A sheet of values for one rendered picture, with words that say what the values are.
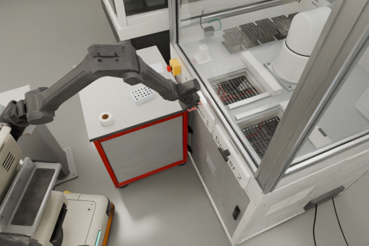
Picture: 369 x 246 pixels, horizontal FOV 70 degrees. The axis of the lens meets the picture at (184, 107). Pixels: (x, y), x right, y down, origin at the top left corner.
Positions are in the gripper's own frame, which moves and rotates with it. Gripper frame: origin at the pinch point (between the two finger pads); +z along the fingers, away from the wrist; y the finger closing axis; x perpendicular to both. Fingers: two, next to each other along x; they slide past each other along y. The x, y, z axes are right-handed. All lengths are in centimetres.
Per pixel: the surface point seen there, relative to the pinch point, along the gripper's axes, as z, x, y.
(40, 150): -12, 44, -105
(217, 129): 1.8, -16.2, 1.7
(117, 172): 22, 15, -78
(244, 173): 2.0, -39.7, 1.8
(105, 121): -16, 18, -44
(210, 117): 1.6, -8.5, 1.9
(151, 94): 0.7, 28.0, -21.4
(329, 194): 88, -51, 20
